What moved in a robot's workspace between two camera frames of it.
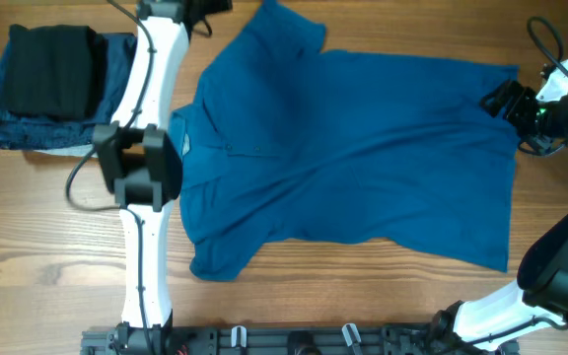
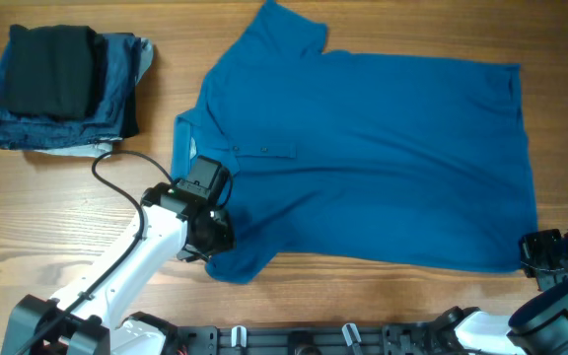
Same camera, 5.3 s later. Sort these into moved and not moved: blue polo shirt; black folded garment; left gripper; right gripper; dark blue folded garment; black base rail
Moved: blue polo shirt; right gripper; left gripper
Not moved: black folded garment; black base rail; dark blue folded garment
